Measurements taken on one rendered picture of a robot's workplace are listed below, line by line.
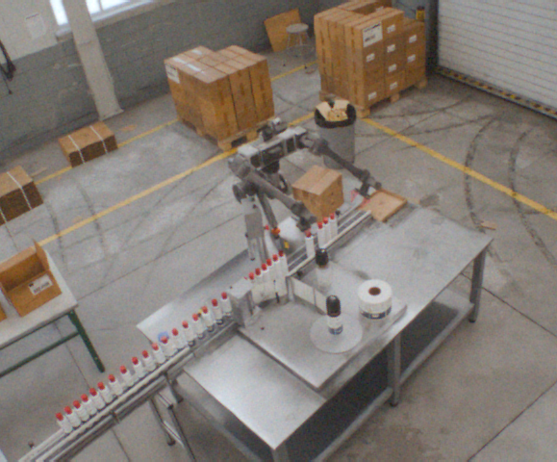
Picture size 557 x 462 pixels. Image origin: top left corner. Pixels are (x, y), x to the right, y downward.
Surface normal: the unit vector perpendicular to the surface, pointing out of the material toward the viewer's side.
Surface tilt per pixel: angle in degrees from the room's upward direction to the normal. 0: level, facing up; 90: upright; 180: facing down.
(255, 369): 0
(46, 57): 90
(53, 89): 90
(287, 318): 0
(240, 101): 90
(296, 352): 0
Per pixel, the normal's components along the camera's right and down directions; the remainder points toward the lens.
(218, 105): 0.56, 0.43
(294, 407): -0.14, -0.77
